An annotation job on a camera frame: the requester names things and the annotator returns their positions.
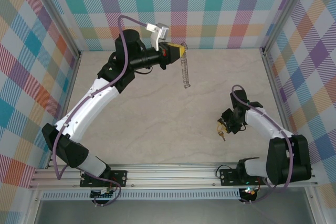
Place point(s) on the key with yellow tag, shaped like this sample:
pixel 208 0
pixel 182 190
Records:
pixel 222 136

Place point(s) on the silver keyring with small rings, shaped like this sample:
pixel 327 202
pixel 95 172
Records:
pixel 185 74

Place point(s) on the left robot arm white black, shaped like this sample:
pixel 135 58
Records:
pixel 86 108

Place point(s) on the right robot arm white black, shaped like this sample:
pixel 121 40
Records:
pixel 262 124

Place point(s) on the small black connector board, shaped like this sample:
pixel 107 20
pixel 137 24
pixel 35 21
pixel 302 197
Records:
pixel 249 193
pixel 103 195

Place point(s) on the grey metal sheet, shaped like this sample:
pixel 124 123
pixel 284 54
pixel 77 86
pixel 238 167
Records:
pixel 170 213

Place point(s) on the left white camera bracket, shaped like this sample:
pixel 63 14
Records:
pixel 156 41

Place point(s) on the aluminium side rail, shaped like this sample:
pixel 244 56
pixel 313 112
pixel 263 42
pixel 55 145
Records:
pixel 276 90
pixel 71 82

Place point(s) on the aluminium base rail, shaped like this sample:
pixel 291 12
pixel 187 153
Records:
pixel 170 175

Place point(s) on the aluminium frame post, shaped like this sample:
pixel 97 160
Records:
pixel 288 6
pixel 61 14

